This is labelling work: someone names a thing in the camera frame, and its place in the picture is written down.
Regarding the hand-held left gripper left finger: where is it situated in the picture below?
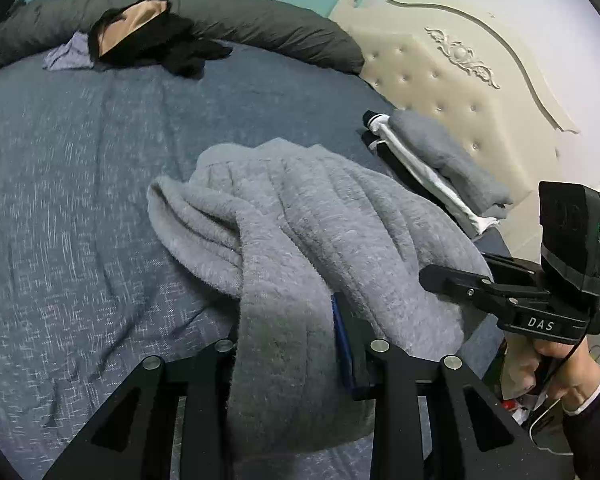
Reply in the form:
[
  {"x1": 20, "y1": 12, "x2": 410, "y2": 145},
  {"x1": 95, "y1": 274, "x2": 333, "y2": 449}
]
[{"x1": 42, "y1": 327, "x2": 241, "y2": 480}]

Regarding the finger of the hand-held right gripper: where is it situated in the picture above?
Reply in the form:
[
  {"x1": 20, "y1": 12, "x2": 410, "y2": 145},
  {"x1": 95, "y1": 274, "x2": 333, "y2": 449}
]
[
  {"x1": 419, "y1": 264, "x2": 511, "y2": 313},
  {"x1": 480, "y1": 252, "x2": 537, "y2": 286}
]

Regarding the black beige-lined garment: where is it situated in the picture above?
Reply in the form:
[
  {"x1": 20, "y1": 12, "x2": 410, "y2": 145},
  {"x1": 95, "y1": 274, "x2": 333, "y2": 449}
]
[{"x1": 88, "y1": 0, "x2": 196, "y2": 68}]

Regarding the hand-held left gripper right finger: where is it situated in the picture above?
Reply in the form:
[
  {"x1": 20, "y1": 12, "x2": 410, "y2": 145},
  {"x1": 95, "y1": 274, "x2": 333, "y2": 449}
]
[{"x1": 330, "y1": 292, "x2": 561, "y2": 480}]

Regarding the dark grey rolled duvet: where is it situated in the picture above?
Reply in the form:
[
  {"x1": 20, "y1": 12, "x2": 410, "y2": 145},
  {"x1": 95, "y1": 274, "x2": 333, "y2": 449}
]
[{"x1": 0, "y1": 0, "x2": 366, "y2": 78}]

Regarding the person's right hand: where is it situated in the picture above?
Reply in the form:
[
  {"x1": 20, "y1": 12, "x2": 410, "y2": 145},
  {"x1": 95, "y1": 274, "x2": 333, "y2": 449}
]
[{"x1": 530, "y1": 337, "x2": 600, "y2": 413}]

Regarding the blue bed sheet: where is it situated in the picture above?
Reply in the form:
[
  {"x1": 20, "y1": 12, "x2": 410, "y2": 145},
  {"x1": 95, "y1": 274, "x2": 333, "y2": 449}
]
[{"x1": 0, "y1": 40, "x2": 511, "y2": 480}]

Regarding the black cable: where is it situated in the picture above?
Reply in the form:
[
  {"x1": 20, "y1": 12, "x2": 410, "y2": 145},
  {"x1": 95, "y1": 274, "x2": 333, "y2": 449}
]
[{"x1": 527, "y1": 330, "x2": 590, "y2": 453}]

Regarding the light blue garment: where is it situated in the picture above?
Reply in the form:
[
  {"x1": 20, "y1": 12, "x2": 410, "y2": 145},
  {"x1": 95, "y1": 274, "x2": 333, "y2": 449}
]
[{"x1": 42, "y1": 31, "x2": 97, "y2": 72}]

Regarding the person's right forearm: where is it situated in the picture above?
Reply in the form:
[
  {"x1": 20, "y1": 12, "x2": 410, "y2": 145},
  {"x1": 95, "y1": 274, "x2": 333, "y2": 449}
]
[{"x1": 562, "y1": 360, "x2": 600, "y2": 480}]

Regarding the grey fleece sweater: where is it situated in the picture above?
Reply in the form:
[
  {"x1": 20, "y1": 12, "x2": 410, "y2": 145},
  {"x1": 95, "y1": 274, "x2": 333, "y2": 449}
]
[{"x1": 147, "y1": 137, "x2": 496, "y2": 466}]

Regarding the cream tufted headboard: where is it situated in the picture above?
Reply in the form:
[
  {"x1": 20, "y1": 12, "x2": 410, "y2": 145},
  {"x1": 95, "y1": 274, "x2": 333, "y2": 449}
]
[{"x1": 327, "y1": 0, "x2": 600, "y2": 261}]

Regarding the black cloth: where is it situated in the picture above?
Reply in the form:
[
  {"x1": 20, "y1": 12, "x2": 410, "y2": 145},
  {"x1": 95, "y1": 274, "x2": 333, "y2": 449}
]
[{"x1": 160, "y1": 35, "x2": 233, "y2": 79}]

